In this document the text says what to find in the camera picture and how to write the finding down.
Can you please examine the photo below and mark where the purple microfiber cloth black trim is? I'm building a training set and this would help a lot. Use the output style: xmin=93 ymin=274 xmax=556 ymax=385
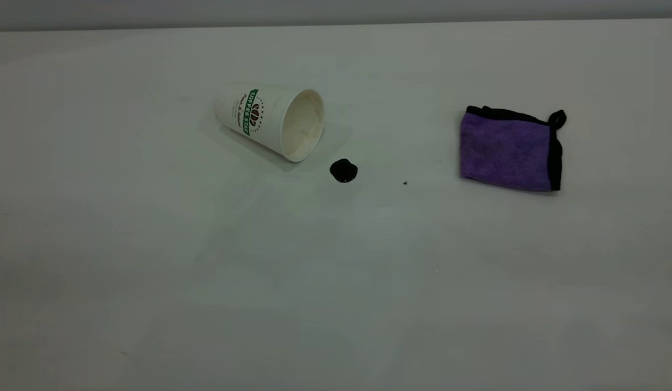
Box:
xmin=459 ymin=105 xmax=567 ymax=192

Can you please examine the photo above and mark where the white paper coffee cup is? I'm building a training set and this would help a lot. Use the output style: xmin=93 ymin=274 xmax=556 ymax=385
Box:
xmin=213 ymin=83 xmax=325 ymax=163

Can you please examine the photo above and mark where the black liquid spill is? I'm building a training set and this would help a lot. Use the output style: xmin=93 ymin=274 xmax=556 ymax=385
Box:
xmin=329 ymin=158 xmax=359 ymax=184

